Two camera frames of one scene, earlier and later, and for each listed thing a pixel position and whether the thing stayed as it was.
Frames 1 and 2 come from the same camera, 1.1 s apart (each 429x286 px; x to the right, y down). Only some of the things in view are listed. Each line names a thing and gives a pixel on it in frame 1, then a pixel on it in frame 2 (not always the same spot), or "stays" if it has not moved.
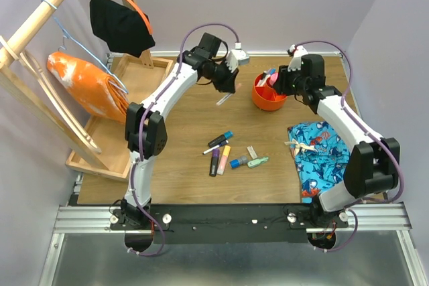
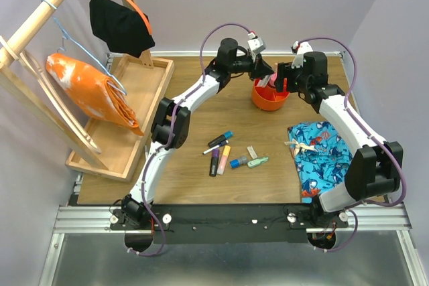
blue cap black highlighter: (216, 141) stays
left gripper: (226, 84) -> (261, 68)
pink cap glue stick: (273, 78) stays
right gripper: (283, 77) stays
